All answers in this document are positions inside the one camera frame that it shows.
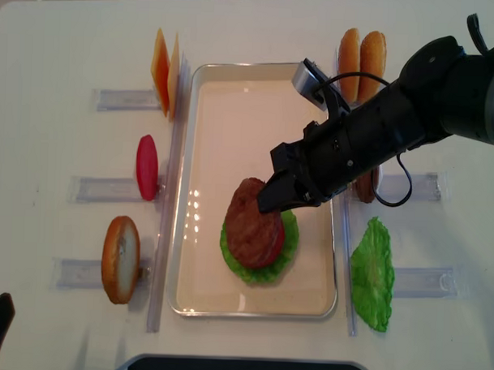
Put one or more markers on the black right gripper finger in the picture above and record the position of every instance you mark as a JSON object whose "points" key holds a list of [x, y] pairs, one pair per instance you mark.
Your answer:
{"points": [[282, 192]]}

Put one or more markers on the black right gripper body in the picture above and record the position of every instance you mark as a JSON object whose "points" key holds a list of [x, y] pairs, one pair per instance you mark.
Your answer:
{"points": [[338, 151]]}

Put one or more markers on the brown meat patty front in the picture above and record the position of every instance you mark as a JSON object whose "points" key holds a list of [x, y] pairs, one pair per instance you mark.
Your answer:
{"points": [[250, 234]]}

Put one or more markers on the brown meat patty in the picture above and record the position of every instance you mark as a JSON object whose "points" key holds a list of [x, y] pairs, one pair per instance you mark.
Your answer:
{"points": [[365, 184], [250, 234]]}

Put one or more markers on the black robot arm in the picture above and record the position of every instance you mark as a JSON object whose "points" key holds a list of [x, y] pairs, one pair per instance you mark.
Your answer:
{"points": [[441, 91]]}

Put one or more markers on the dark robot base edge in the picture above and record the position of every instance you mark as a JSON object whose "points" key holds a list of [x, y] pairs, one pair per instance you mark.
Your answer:
{"points": [[172, 362]]}

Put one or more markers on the red tomato slice on stack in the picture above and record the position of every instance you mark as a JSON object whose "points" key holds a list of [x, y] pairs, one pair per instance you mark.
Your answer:
{"points": [[277, 247]]}

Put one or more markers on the brown meat patty rear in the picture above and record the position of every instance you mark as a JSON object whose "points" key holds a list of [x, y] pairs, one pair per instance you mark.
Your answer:
{"points": [[365, 184]]}

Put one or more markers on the green lettuce leaf on bun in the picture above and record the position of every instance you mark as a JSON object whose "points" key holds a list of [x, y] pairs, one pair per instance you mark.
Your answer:
{"points": [[271, 273]]}

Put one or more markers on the orange bread bun slice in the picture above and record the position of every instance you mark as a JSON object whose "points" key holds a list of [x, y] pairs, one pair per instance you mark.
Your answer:
{"points": [[349, 61], [372, 61]]}

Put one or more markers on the green lettuce leaf standing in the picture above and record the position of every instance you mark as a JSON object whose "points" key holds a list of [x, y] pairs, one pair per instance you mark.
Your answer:
{"points": [[373, 276]]}

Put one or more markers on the red tomato slice standing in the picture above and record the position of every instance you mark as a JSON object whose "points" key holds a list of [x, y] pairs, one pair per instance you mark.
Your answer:
{"points": [[146, 168]]}

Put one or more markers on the clear lettuce holder strip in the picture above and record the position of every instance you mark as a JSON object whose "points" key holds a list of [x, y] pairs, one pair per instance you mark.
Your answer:
{"points": [[429, 283]]}

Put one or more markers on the yellow cheese slice front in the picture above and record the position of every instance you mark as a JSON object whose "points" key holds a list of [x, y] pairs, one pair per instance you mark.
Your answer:
{"points": [[173, 76]]}

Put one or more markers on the clear cheese holder strip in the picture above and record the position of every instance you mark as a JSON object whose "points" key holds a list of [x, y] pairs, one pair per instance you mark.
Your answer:
{"points": [[125, 100]]}

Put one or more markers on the bread slice with white face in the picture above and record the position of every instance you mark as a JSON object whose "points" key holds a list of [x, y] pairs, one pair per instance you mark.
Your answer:
{"points": [[120, 260]]}

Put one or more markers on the orange cheese slice rear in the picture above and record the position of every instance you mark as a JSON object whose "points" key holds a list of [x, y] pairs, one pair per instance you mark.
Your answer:
{"points": [[160, 70]]}

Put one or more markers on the clear tomato holder strip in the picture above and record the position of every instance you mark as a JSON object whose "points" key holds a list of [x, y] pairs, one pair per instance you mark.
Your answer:
{"points": [[83, 190]]}

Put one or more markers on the clear bread holder strip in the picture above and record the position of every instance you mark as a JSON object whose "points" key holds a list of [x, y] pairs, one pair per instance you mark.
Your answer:
{"points": [[76, 274]]}

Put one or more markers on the clear patty holder strip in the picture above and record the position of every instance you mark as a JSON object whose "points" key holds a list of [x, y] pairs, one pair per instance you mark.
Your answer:
{"points": [[430, 186]]}

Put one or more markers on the white rectangular tray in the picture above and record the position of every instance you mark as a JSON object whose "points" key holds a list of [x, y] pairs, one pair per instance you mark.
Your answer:
{"points": [[237, 114]]}

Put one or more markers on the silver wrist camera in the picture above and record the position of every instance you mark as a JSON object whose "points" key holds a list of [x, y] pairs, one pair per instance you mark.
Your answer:
{"points": [[308, 80]]}

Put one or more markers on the clear right long rail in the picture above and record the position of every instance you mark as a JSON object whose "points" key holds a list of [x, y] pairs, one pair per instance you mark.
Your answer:
{"points": [[344, 202]]}

